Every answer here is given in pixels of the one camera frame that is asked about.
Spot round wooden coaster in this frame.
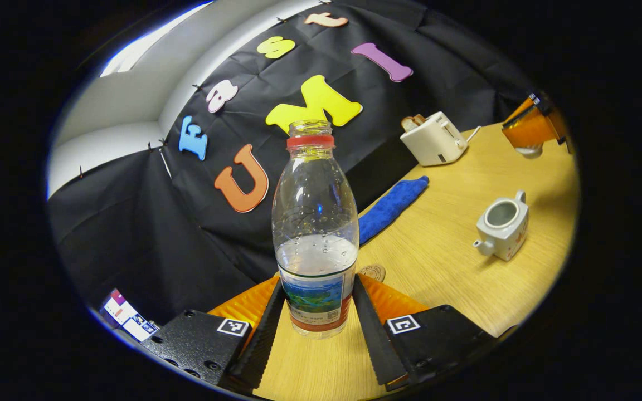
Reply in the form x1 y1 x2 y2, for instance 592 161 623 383
357 264 386 282

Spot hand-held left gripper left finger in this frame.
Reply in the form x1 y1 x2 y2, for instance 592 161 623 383
140 276 286 390

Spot clear plastic water bottle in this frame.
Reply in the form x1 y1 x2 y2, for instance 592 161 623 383
272 120 359 339

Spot blue towel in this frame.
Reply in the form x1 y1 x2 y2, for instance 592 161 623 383
358 176 430 246

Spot computer monitor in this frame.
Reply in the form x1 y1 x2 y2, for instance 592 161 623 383
103 288 160 342

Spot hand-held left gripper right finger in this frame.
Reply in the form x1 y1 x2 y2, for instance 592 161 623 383
353 273 497 390

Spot white toaster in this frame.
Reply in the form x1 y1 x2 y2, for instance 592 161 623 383
400 111 469 167

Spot white ceramic teacup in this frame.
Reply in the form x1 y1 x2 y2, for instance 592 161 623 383
473 190 529 262

